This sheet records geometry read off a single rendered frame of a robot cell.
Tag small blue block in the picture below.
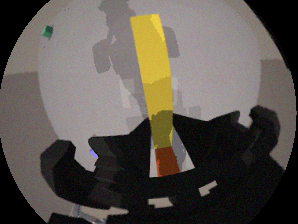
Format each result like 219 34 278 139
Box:
89 149 98 157

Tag yellow bar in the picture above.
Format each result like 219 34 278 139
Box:
130 14 181 177

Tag small green block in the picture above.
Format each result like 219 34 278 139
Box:
41 24 53 39

